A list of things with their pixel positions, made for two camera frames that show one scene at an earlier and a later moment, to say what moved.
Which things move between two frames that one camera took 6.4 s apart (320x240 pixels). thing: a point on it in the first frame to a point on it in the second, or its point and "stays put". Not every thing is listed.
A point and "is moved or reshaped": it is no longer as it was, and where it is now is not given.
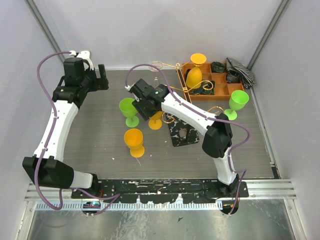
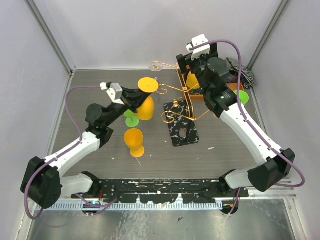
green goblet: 129,112 stays put
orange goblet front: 133,138 stays put
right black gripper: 144,115 to 184,60
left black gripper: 100,84 to 134,98
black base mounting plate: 163,190 stays put
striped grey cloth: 246,75 stays put
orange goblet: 155,122 is moved or reshaped
